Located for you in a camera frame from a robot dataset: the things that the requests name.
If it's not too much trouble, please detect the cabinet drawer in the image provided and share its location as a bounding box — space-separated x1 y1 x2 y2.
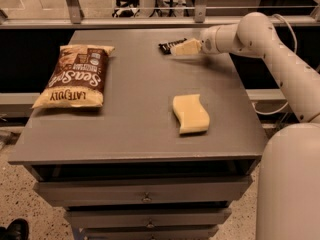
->
84 226 218 240
65 208 231 228
34 176 252 207

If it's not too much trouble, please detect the yellow sponge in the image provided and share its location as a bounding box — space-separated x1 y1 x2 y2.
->
173 94 210 134

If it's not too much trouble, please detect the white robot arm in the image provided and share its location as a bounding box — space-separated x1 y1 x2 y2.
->
170 12 320 240

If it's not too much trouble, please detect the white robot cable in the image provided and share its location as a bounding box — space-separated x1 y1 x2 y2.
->
252 13 298 116

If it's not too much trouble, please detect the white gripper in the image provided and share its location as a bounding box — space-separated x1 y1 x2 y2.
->
170 26 220 56

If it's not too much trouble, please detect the brown Late July chip bag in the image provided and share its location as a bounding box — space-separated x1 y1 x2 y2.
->
33 44 114 108

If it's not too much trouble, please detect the top cabinet drawer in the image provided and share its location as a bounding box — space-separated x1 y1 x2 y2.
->
34 176 252 207

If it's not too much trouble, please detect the metal railing frame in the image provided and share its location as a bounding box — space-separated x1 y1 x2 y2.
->
0 0 320 29

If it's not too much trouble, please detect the bottom cabinet drawer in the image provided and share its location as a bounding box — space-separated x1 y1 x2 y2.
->
84 226 218 240

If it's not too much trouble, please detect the black shoe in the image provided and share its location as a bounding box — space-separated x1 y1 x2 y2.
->
0 218 29 240

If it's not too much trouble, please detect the black office chair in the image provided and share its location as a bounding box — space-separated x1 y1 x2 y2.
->
112 0 139 18

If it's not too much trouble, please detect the grey drawer cabinet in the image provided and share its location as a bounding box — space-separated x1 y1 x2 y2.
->
8 27 275 240

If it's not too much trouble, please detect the black rxbar chocolate bar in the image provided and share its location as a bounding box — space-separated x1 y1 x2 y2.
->
159 38 186 55

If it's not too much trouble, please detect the middle cabinet drawer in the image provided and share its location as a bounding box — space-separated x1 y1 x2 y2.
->
65 208 231 228

